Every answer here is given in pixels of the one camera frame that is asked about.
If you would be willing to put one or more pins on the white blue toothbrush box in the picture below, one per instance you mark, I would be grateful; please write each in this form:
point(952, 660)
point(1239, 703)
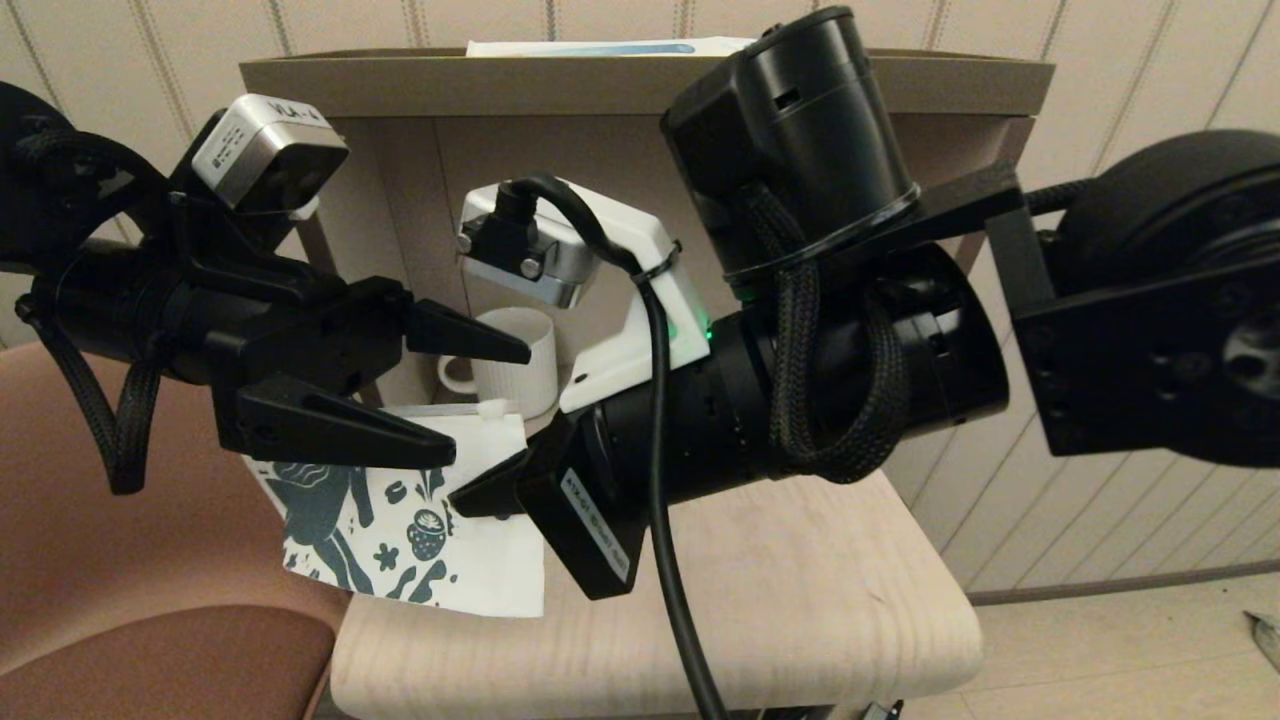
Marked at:
point(600, 47)

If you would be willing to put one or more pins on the pink chair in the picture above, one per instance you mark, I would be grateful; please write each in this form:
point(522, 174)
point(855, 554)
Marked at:
point(120, 580)

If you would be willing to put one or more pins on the beige wooden desk shelf unit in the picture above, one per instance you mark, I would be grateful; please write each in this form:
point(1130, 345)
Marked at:
point(800, 560)

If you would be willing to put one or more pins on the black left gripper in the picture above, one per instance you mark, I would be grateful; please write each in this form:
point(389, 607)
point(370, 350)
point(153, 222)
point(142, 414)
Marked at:
point(310, 335)

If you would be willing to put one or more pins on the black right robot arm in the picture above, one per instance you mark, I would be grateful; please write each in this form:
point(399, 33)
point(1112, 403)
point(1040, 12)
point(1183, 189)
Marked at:
point(1100, 300)

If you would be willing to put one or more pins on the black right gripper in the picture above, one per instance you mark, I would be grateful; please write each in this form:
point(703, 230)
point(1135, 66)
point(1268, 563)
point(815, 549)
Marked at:
point(700, 430)

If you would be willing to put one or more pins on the crumpled clear plastic bag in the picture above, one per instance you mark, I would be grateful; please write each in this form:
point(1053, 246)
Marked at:
point(1268, 635)

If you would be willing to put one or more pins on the white horse print pouch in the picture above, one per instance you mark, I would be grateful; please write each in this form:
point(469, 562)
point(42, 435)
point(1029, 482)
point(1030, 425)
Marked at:
point(470, 560)

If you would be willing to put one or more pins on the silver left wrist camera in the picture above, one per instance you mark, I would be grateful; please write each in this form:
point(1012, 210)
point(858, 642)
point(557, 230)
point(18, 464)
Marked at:
point(265, 150)

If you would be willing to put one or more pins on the white ribbed ceramic mug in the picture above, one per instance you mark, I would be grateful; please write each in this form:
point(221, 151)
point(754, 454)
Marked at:
point(520, 370)

